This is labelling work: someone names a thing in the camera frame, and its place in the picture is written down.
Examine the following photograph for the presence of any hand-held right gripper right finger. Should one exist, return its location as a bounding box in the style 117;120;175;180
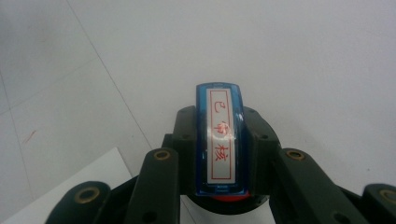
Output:
242;105;282;196

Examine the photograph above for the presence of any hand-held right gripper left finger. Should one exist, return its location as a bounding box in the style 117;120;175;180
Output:
161;105;199;196

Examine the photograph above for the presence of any white paper sheet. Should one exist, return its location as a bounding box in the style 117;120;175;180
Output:
2;147;135;224

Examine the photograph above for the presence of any blue rectangular stamp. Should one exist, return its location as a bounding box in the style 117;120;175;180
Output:
194;81;250;198

